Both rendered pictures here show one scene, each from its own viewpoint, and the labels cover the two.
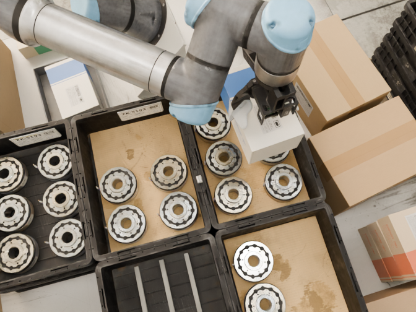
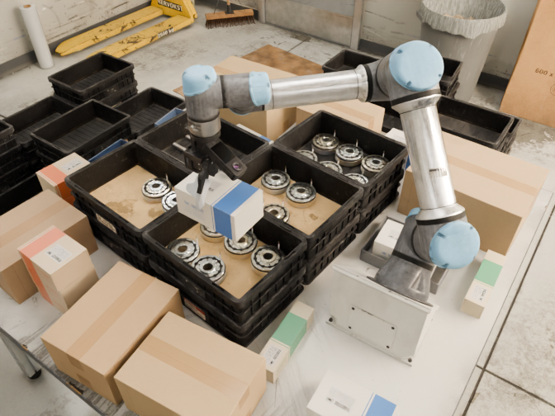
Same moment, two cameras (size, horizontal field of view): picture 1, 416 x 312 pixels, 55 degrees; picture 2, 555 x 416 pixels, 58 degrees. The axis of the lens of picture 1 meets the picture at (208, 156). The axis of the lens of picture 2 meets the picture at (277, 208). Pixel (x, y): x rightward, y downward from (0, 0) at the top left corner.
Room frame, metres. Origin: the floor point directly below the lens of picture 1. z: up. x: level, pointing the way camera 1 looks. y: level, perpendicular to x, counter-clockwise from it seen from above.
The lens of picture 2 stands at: (1.24, -0.64, 1.99)
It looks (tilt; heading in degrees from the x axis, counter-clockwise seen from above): 43 degrees down; 141
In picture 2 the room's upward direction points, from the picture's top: straight up
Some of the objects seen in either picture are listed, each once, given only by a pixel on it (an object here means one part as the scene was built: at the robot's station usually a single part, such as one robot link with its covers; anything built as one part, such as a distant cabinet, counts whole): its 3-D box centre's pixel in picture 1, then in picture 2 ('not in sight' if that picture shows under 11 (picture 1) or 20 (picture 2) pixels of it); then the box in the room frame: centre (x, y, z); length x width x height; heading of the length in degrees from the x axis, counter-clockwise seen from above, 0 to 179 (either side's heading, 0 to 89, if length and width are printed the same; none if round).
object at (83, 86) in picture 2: not in sight; (100, 104); (-1.51, 0.24, 0.37); 0.40 x 0.30 x 0.45; 106
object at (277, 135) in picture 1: (258, 110); (219, 201); (0.37, -0.12, 1.09); 0.20 x 0.12 x 0.09; 16
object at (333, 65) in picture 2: not in sight; (357, 89); (-0.71, 1.65, 0.31); 0.40 x 0.30 x 0.34; 16
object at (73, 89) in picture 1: (75, 92); (407, 250); (0.64, 0.42, 0.75); 0.20 x 0.12 x 0.09; 20
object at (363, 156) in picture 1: (365, 157); (118, 328); (0.34, -0.47, 0.78); 0.30 x 0.22 x 0.16; 111
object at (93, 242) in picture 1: (138, 172); (288, 188); (0.30, 0.19, 0.92); 0.40 x 0.30 x 0.02; 11
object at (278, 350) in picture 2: not in sight; (285, 340); (0.64, -0.11, 0.73); 0.24 x 0.06 x 0.06; 110
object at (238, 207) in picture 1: (233, 194); (215, 224); (0.24, -0.06, 0.86); 0.10 x 0.10 x 0.01
